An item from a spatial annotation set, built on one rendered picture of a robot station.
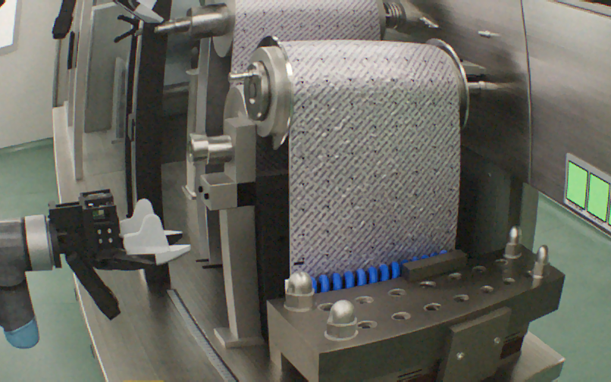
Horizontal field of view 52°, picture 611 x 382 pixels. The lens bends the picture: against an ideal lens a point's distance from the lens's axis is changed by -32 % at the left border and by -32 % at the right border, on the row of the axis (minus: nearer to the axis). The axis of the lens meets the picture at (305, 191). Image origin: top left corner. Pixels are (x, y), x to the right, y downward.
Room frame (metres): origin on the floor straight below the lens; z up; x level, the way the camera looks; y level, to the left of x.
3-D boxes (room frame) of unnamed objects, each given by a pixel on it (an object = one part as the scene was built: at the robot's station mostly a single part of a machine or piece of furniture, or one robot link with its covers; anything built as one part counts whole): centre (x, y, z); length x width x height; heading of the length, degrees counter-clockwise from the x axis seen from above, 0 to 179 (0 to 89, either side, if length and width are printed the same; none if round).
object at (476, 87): (1.12, -0.23, 1.25); 0.07 x 0.04 x 0.04; 111
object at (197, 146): (1.02, 0.13, 1.18); 0.04 x 0.02 x 0.04; 21
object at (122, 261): (0.86, 0.21, 1.09); 0.09 x 0.05 x 0.02; 102
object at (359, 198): (1.00, -0.09, 1.11); 0.23 x 0.01 x 0.18; 111
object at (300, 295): (0.89, 0.01, 1.05); 0.04 x 0.04 x 0.04
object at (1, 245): (0.80, 0.43, 1.11); 0.11 x 0.08 x 0.09; 111
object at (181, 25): (1.22, 0.21, 1.33); 0.06 x 0.03 x 0.03; 111
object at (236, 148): (1.03, 0.10, 1.05); 0.06 x 0.05 x 0.31; 111
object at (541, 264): (0.92, -0.34, 1.05); 0.04 x 0.04 x 0.04
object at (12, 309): (0.80, 0.44, 1.01); 0.11 x 0.08 x 0.11; 80
